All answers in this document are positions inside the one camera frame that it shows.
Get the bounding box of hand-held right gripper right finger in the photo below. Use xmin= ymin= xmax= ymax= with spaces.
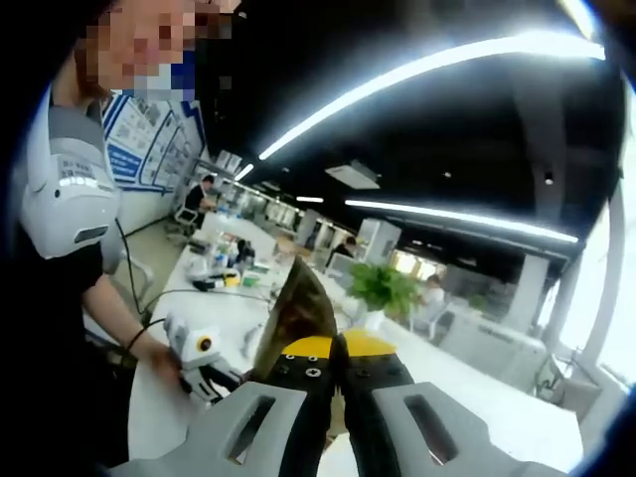
xmin=342 ymin=330 xmax=567 ymax=477

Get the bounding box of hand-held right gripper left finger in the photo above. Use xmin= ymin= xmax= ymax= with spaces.
xmin=106 ymin=335 xmax=339 ymax=477

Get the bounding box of single gold mask packet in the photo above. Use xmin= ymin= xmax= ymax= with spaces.
xmin=252 ymin=255 xmax=340 ymax=438

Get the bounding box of person's left hand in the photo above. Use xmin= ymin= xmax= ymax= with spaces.
xmin=134 ymin=342 xmax=183 ymax=384

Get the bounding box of spare yellow tipped gripper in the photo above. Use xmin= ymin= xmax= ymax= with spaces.
xmin=192 ymin=275 xmax=242 ymax=292

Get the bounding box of green potted plant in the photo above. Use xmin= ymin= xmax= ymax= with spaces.
xmin=347 ymin=261 xmax=423 ymax=317

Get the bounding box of white sofa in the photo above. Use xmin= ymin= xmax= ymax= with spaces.
xmin=439 ymin=302 xmax=548 ymax=394

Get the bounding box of person in black shirt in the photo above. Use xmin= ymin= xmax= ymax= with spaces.
xmin=0 ymin=238 xmax=135 ymax=468

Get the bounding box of white table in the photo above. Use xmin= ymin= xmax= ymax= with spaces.
xmin=126 ymin=213 xmax=585 ymax=473

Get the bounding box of straight ceiling light strip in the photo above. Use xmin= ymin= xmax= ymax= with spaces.
xmin=345 ymin=199 xmax=580 ymax=244

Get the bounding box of white chest device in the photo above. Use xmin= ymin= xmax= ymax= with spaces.
xmin=19 ymin=91 xmax=123 ymax=262

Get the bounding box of ceiling air conditioner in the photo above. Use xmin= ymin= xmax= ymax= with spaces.
xmin=325 ymin=159 xmax=382 ymax=191

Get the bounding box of long curved ceiling light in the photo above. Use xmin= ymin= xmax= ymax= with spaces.
xmin=257 ymin=32 xmax=606 ymax=161

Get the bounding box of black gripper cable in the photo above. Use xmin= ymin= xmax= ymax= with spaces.
xmin=114 ymin=218 xmax=173 ymax=332

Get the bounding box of blue wall poster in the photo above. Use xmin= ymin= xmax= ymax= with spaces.
xmin=101 ymin=93 xmax=208 ymax=193

